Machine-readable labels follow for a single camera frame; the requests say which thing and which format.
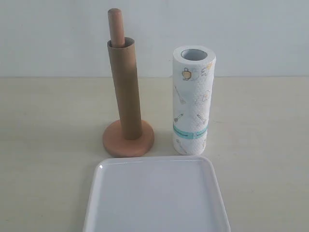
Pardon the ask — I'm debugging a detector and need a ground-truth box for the brown cardboard tube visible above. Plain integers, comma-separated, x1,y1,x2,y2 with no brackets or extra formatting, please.
107,37,142,140

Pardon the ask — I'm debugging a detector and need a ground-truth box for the white plastic tray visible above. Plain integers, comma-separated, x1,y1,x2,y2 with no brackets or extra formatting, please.
83,156,230,232

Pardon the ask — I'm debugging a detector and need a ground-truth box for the printed paper towel roll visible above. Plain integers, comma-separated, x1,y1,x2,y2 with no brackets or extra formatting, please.
172,45,216,155

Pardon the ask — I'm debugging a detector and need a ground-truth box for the wooden paper towel holder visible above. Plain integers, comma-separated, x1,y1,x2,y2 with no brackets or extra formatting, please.
102,8,155,158

